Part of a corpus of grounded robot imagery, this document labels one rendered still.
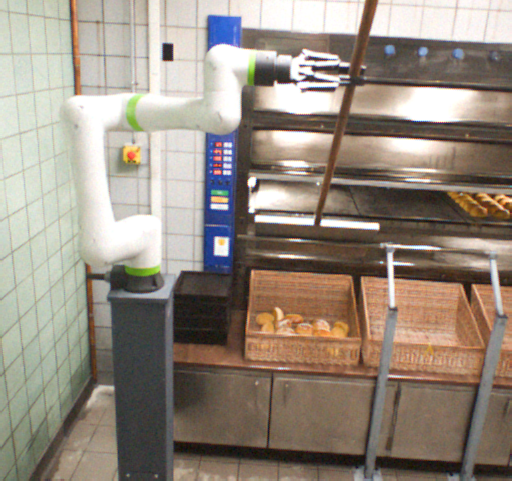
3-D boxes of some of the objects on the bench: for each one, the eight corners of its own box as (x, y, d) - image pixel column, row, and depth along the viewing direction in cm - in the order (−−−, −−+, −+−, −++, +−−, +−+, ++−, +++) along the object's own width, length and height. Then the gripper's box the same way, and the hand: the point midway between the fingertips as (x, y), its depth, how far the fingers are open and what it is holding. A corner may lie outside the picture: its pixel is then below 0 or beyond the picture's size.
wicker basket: (248, 313, 300) (250, 268, 291) (347, 319, 300) (352, 274, 291) (242, 360, 254) (245, 309, 245) (359, 368, 254) (366, 316, 245)
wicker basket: (353, 319, 300) (359, 275, 291) (453, 327, 297) (462, 282, 288) (363, 368, 254) (370, 317, 245) (481, 377, 251) (493, 326, 242)
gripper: (277, 55, 148) (362, 61, 148) (274, 102, 142) (362, 108, 142) (279, 36, 141) (367, 42, 141) (275, 85, 135) (367, 91, 135)
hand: (352, 75), depth 142 cm, fingers closed on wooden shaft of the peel, 3 cm apart
